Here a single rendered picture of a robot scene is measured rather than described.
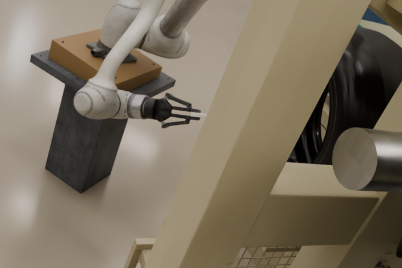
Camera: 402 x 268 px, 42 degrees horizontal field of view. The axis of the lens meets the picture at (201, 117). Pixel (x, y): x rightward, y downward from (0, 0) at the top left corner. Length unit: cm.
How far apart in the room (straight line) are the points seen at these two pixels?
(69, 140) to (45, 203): 32
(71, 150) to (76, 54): 54
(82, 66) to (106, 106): 63
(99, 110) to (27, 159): 122
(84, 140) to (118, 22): 62
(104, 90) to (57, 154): 106
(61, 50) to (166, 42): 47
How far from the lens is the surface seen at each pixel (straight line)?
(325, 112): 236
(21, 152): 295
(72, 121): 262
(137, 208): 278
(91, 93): 173
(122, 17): 236
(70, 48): 243
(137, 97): 187
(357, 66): 138
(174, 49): 239
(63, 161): 275
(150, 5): 188
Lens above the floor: 180
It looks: 28 degrees down
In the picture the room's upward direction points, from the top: 22 degrees clockwise
